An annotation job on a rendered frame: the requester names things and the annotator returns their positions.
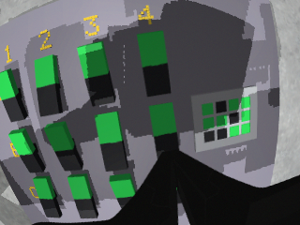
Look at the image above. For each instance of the grey switch panel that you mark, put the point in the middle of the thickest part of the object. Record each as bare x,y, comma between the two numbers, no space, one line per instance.
93,91

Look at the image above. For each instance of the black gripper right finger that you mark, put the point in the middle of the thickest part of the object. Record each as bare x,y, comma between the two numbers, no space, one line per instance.
211,198

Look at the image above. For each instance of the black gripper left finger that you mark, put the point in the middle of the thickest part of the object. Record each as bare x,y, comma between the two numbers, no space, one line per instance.
154,203

